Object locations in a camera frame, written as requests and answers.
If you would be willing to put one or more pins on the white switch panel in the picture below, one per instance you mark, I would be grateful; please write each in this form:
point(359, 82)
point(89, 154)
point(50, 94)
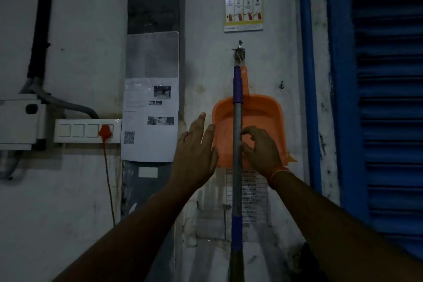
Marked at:
point(76, 130)

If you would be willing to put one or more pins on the clear plastic sheet holder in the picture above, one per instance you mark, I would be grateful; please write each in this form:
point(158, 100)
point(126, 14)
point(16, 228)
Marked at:
point(152, 53)

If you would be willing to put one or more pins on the white electrical box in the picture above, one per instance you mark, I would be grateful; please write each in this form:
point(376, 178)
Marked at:
point(16, 123)

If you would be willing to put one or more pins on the person's right forearm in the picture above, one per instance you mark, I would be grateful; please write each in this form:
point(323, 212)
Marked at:
point(330, 232)

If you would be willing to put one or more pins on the metal wall hook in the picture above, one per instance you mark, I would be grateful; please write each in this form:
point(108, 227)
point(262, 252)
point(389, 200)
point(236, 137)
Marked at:
point(239, 53)

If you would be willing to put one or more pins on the white label list sheet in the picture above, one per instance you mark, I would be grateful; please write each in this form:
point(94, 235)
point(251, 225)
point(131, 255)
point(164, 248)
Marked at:
point(254, 192)

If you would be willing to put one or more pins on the orange plastic dustpan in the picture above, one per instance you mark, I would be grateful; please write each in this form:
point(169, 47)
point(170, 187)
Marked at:
point(261, 116)

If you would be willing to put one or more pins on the person's right hand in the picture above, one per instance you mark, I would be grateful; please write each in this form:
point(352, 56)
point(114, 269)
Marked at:
point(264, 156)

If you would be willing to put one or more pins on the printed white paper notice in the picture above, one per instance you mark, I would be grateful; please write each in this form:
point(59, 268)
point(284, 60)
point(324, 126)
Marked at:
point(145, 120)

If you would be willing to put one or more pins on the small white label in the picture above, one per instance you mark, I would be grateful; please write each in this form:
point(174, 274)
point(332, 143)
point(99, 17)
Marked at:
point(148, 172)

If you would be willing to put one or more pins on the blue vertical pipe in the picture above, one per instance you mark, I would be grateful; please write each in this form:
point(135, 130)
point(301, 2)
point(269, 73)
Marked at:
point(309, 60)

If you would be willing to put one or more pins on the red plug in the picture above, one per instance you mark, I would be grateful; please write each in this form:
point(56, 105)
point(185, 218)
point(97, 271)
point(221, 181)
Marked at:
point(105, 131)

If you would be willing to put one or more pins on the blue roller shutter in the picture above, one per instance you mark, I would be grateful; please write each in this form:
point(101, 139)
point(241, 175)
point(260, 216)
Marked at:
point(390, 93)

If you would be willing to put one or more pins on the orange wrist band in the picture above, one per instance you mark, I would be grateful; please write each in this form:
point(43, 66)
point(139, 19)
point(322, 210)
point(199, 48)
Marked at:
point(277, 172)

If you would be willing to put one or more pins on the black conduit pipe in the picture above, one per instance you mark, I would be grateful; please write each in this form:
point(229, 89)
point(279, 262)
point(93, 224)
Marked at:
point(41, 27)

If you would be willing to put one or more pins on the person's left hand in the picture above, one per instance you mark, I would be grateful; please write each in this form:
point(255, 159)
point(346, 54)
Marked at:
point(193, 159)

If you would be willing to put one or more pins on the person's left forearm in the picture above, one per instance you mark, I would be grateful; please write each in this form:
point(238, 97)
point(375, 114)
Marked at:
point(132, 242)

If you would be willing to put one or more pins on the grey flexible conduit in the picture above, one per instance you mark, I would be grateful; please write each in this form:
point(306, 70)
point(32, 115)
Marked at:
point(59, 102)

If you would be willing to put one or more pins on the orange tape strip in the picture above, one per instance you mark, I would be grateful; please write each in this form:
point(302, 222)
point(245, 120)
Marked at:
point(291, 159)

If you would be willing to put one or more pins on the fire safety wall poster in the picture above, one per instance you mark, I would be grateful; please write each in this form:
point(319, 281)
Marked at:
point(243, 4)

